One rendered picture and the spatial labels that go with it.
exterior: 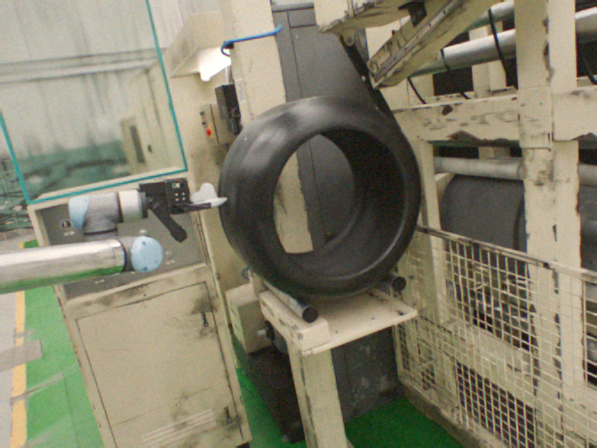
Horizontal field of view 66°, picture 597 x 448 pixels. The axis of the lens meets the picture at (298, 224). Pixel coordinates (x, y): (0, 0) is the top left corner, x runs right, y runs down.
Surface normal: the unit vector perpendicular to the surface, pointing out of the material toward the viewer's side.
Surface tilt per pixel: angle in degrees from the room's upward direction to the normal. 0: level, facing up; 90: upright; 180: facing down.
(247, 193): 76
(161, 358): 90
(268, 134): 54
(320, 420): 91
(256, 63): 90
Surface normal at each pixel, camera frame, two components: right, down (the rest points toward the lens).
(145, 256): 0.81, 0.00
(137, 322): 0.37, 0.17
